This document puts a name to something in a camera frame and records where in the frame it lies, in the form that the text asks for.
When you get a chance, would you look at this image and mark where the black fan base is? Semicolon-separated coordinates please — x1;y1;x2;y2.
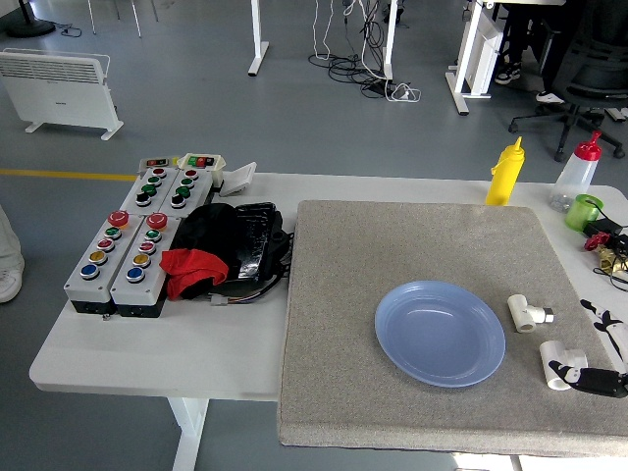
4;0;57;39

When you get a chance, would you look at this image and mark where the white desk leg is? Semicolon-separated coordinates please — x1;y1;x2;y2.
380;0;399;81
246;0;271;77

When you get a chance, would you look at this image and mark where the red cloth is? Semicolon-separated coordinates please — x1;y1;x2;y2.
159;248;231;300

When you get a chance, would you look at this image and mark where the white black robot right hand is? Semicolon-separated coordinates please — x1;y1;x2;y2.
548;297;628;398

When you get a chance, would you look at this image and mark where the blue round plate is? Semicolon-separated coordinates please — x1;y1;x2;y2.
374;280;507;389

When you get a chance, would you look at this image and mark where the clear squeeze bottle red cap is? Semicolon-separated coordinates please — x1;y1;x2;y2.
549;130;603;214

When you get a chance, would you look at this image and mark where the small white threaded pipe tee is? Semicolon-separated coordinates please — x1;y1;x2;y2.
507;293;556;335

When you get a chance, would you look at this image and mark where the black fabric bag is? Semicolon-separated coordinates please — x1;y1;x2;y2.
169;202;241;300

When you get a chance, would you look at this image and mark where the black office chair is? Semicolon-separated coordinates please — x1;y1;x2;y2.
507;0;628;163

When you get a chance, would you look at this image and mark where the beige red-green switch box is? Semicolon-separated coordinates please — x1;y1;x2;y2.
176;152;227;185

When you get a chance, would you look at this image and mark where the standing person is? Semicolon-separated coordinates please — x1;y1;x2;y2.
0;204;26;304

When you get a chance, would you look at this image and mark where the grey four-button control box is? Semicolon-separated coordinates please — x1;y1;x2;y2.
157;168;215;219
120;166;181;217

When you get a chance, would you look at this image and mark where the white wall switch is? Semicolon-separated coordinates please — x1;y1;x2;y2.
223;161;258;195

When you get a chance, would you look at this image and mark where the tangle of floor cables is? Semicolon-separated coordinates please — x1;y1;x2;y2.
307;0;422;104

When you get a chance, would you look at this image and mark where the seated person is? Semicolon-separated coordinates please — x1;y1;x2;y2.
494;0;585;104

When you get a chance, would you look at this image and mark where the green translucent cup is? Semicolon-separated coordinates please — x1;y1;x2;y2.
564;193;604;232

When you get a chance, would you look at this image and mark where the black foot pedal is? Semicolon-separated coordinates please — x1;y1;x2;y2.
230;201;295;284

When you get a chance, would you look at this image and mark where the black power adapter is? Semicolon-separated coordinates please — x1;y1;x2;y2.
583;218;624;239

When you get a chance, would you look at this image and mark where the grey-brown mat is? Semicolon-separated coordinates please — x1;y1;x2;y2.
277;199;628;457

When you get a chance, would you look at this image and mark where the yellow squeeze bottle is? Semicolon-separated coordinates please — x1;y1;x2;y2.
485;136;526;207

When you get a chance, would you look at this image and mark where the white panel heater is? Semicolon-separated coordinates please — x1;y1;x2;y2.
0;47;125;141

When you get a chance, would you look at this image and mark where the brass valve red handle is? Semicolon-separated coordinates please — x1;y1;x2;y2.
583;232;628;276

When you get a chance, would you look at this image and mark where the white desk frame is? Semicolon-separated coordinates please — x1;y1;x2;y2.
445;0;506;117

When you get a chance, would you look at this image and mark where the grey five-button control box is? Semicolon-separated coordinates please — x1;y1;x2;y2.
63;209;143;315
108;211;183;319

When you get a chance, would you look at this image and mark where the white table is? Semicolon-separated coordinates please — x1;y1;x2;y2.
27;172;628;471

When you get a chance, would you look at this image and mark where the large white pipe tee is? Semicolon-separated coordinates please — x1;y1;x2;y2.
539;340;589;392

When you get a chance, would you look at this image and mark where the small grey switch box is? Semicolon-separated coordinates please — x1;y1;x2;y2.
138;156;181;172

